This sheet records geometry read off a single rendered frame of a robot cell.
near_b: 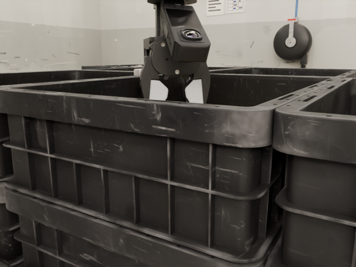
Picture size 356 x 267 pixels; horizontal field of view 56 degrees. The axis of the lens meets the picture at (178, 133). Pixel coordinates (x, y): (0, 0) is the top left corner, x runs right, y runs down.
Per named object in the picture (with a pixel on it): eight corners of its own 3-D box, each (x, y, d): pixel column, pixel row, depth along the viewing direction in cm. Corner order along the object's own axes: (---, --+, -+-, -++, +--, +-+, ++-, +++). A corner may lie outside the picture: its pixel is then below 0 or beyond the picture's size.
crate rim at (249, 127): (263, 150, 21) (265, 112, 20) (-14, 110, 36) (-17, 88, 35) (341, 92, 54) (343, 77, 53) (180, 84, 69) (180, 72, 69)
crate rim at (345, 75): (341, 92, 54) (343, 77, 53) (180, 84, 69) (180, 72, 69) (359, 78, 87) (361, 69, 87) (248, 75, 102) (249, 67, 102)
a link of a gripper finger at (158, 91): (154, 134, 55) (164, 78, 54) (161, 143, 50) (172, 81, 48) (135, 132, 55) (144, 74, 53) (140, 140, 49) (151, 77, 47)
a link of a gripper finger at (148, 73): (166, 109, 51) (176, 51, 49) (168, 111, 49) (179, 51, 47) (134, 104, 49) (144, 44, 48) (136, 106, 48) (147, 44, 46)
